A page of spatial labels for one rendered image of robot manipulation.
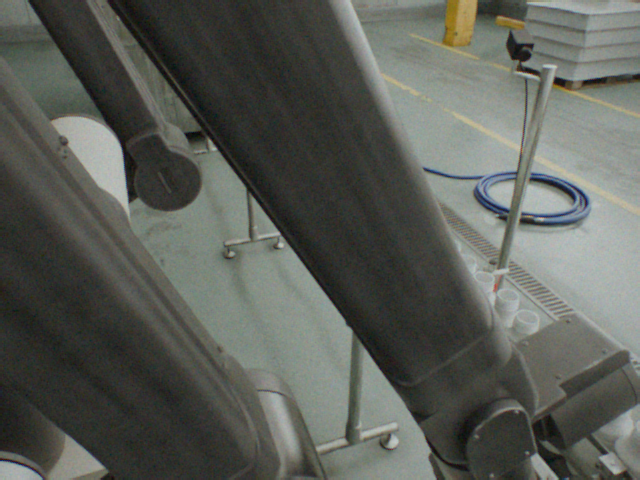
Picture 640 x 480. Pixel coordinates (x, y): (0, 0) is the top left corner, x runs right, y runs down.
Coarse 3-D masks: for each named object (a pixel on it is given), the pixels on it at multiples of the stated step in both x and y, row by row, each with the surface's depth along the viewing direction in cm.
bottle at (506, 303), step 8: (496, 296) 90; (504, 296) 91; (512, 296) 91; (496, 304) 90; (504, 304) 89; (512, 304) 88; (504, 312) 89; (512, 312) 89; (504, 320) 89; (512, 320) 89; (504, 328) 89
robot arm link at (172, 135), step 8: (168, 128) 64; (168, 136) 61; (176, 136) 62; (184, 136) 65; (184, 144) 62; (128, 152) 59; (128, 160) 59; (128, 168) 60; (128, 176) 60; (128, 184) 61
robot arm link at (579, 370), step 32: (576, 320) 31; (544, 352) 30; (576, 352) 30; (608, 352) 29; (544, 384) 29; (576, 384) 30; (608, 384) 30; (480, 416) 24; (512, 416) 24; (576, 416) 30; (608, 416) 31; (480, 448) 25; (512, 448) 26
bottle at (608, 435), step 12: (612, 420) 71; (624, 420) 71; (600, 432) 72; (612, 432) 71; (624, 432) 71; (576, 444) 76; (588, 444) 74; (612, 444) 72; (576, 456) 77; (588, 456) 75; (600, 456) 73; (588, 468) 75
